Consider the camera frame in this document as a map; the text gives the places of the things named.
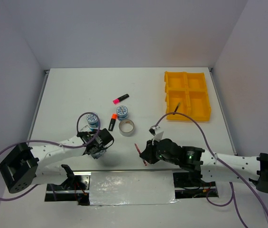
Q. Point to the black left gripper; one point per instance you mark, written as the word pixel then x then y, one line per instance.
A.
pixel 102 150

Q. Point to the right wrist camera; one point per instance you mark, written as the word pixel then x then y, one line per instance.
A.
pixel 157 133

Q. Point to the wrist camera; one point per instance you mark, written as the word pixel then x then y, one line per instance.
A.
pixel 157 133
pixel 86 130

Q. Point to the blue paint jar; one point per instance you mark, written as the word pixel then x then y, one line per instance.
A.
pixel 122 112
pixel 93 120

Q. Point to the red gel pen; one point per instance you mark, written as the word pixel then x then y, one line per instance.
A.
pixel 139 152

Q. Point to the right table aluminium rail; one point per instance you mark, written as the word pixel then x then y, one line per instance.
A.
pixel 220 101

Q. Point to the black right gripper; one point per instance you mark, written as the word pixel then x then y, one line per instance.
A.
pixel 148 153

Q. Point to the orange highlighter marker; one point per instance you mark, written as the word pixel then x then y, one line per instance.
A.
pixel 112 122

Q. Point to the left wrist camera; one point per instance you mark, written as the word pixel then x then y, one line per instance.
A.
pixel 86 130

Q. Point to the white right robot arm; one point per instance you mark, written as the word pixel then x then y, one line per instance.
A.
pixel 207 167

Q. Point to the table aluminium rail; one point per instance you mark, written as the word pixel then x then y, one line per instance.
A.
pixel 220 101
pixel 46 73

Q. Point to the left table aluminium rail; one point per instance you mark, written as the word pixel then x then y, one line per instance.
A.
pixel 46 73

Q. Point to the yellow compartment tray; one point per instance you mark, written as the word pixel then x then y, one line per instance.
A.
pixel 191 90

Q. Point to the pink highlighter marker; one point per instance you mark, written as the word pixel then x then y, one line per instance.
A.
pixel 121 98

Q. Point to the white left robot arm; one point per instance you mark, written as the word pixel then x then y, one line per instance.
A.
pixel 30 165

